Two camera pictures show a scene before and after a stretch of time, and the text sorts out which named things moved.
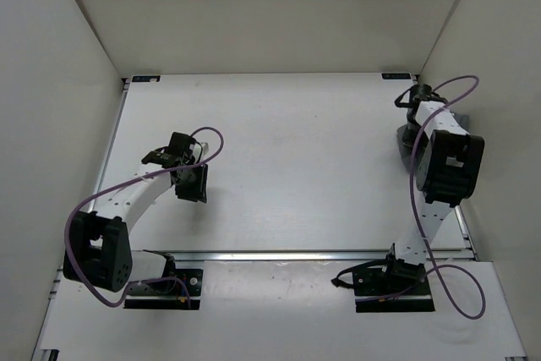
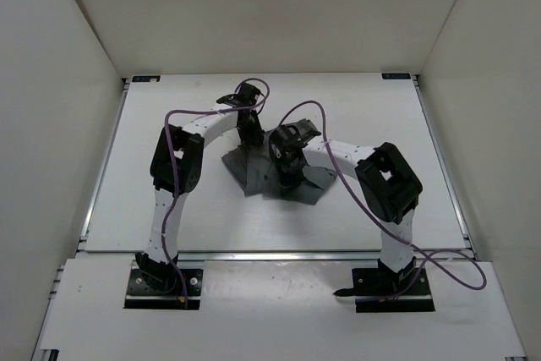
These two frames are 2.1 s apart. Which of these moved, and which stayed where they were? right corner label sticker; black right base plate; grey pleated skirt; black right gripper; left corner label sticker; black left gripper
Moved: grey pleated skirt; black left gripper; black right gripper
Stayed: black right base plate; left corner label sticker; right corner label sticker
